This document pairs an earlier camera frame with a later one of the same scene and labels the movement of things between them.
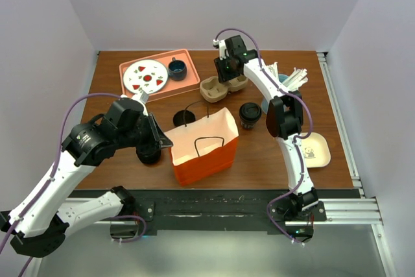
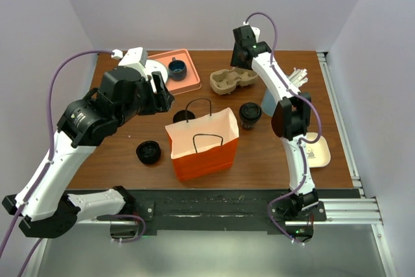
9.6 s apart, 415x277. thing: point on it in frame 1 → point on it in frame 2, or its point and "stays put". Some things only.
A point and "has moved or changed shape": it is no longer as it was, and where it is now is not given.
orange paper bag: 203,147 stays put
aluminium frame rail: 340,124 stays put
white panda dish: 316,149 stays put
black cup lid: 249,111 stays put
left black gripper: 157,134 → 161,101
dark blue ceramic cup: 177,70 stays put
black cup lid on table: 148,153 stays put
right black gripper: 224,76 → 235,62
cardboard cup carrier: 212,91 has moved or changed shape
